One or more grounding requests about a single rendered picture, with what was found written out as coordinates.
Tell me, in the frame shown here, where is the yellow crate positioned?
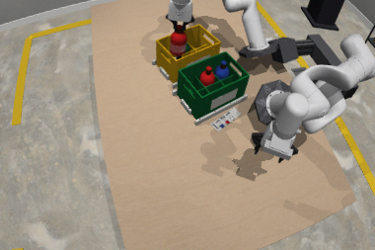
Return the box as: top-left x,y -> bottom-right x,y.
156,25 -> 221,83

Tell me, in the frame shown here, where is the red bottle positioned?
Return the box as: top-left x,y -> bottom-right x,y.
199,66 -> 215,87
170,25 -> 187,55

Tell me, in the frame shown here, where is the white paper pick list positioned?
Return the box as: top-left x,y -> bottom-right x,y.
211,108 -> 241,131

